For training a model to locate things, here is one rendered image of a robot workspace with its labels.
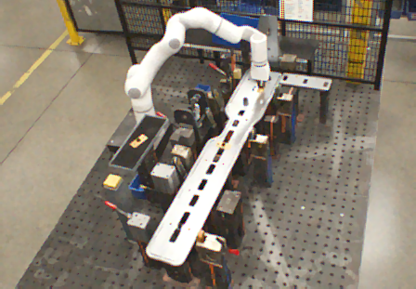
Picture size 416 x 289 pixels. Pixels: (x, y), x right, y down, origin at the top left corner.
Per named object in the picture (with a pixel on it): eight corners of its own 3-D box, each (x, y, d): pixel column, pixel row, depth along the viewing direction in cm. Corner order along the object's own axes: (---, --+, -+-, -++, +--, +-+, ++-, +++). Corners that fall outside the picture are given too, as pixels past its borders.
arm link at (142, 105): (131, 113, 275) (122, 80, 259) (135, 95, 289) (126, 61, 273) (151, 111, 274) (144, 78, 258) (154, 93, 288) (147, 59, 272)
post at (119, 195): (138, 244, 244) (116, 190, 213) (125, 241, 246) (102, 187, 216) (145, 233, 248) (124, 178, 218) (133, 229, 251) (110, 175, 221)
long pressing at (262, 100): (187, 269, 197) (187, 268, 196) (140, 255, 205) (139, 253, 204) (283, 73, 284) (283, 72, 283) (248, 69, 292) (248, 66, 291)
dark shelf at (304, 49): (309, 63, 286) (310, 59, 284) (177, 45, 319) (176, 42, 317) (318, 44, 300) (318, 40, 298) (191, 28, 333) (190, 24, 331)
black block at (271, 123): (279, 162, 273) (279, 124, 253) (262, 158, 277) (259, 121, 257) (283, 152, 278) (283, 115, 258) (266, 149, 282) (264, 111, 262)
